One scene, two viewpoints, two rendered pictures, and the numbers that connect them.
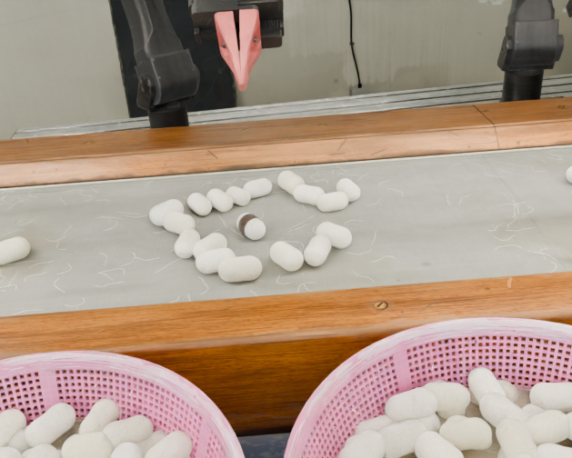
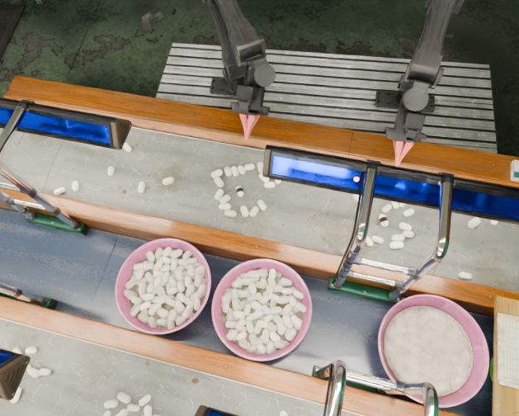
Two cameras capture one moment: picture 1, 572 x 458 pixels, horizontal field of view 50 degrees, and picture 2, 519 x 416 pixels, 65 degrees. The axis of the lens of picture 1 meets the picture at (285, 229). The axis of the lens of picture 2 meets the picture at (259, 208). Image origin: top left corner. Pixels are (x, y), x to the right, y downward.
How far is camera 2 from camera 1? 0.86 m
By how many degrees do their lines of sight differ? 40
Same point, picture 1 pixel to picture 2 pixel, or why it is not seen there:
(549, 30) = not seen: hidden behind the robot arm
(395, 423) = (247, 276)
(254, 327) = (224, 244)
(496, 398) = (271, 280)
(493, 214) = (317, 205)
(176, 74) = (238, 71)
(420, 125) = (322, 144)
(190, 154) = (232, 136)
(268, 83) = not seen: outside the picture
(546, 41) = not seen: hidden behind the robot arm
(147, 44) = (226, 59)
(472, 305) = (277, 254)
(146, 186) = (214, 148)
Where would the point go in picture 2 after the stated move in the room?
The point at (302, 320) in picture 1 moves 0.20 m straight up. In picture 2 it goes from (236, 245) to (226, 219)
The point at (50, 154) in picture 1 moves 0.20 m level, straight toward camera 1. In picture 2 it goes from (182, 120) to (185, 173)
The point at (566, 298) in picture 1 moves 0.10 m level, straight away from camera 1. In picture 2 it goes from (301, 259) to (324, 234)
